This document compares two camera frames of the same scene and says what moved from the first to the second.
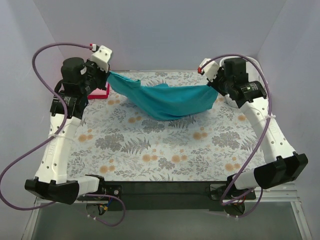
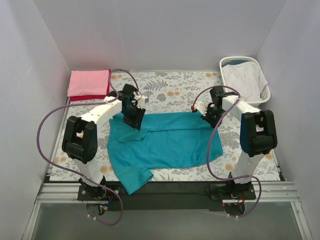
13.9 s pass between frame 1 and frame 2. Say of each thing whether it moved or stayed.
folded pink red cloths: stayed
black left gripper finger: moved
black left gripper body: moved
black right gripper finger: moved
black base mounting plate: stayed
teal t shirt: moved
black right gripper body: moved
